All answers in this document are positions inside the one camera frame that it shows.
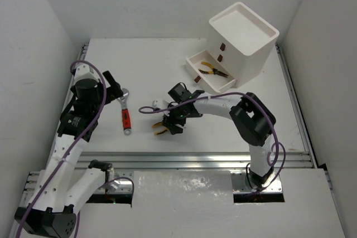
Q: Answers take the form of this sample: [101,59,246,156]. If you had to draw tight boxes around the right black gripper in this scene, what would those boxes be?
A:
[162,102,188,134]

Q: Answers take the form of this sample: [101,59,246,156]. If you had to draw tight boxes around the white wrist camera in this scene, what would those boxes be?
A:
[152,99,170,115]
[73,64,98,84]

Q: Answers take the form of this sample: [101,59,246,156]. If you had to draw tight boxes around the aluminium table frame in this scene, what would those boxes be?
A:
[8,41,334,238]

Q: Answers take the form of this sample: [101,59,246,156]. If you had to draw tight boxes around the purple cable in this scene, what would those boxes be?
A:
[138,92,286,194]
[15,60,135,238]

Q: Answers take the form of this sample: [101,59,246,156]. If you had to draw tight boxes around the white drawer cabinet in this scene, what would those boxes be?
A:
[206,2,279,87]

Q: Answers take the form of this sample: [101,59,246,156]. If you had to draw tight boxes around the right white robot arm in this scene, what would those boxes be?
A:
[153,84,278,188]

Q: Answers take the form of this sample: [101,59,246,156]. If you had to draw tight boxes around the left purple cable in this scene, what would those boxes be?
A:
[15,60,135,238]

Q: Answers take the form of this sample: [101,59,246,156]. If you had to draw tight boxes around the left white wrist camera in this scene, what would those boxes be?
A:
[73,64,98,84]

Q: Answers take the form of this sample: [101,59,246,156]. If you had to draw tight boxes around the yellow pliers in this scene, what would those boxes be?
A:
[152,121,185,135]
[198,61,228,78]

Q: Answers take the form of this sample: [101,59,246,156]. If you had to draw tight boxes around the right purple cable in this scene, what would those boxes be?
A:
[138,92,286,194]

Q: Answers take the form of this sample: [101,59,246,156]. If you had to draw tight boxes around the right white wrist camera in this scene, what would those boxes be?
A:
[152,99,170,115]

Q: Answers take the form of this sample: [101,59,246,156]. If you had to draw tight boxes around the white bottom drawer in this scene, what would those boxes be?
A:
[185,50,238,94]

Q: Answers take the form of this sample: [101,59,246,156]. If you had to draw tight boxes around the red adjustable wrench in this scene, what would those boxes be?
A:
[117,88,132,135]

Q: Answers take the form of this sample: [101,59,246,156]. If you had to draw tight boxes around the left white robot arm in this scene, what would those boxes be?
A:
[15,65,123,237]

